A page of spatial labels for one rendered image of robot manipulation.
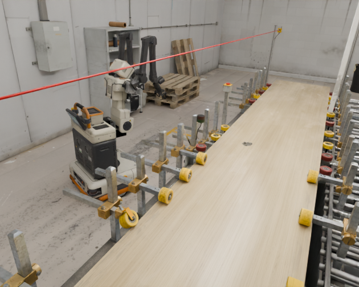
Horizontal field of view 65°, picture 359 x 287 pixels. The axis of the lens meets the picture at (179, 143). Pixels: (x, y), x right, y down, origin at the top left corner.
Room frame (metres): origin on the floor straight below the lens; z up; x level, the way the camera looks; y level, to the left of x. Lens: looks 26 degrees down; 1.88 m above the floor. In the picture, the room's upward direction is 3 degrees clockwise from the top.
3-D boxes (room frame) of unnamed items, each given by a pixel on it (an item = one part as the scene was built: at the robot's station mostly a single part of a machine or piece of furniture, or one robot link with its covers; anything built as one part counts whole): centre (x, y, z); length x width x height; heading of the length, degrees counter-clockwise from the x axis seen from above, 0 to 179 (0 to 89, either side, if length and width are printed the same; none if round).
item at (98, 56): (4.94, 1.15, 0.78); 0.90 x 0.45 x 1.55; 154
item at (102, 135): (2.66, 0.86, 0.59); 0.55 x 0.34 x 0.83; 41
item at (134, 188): (1.38, 0.23, 0.95); 0.14 x 0.06 x 0.05; 154
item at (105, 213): (1.16, 0.34, 0.95); 0.14 x 0.06 x 0.05; 154
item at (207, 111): (2.30, -0.22, 0.87); 0.04 x 0.04 x 0.48; 64
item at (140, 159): (1.40, 0.22, 0.88); 0.04 x 0.04 x 0.48; 64
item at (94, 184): (2.72, 0.79, 0.16); 0.67 x 0.64 x 0.25; 131
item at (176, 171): (1.61, 0.17, 0.95); 0.50 x 0.04 x 0.04; 64
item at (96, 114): (2.64, 0.88, 0.87); 0.23 x 0.15 x 0.11; 41
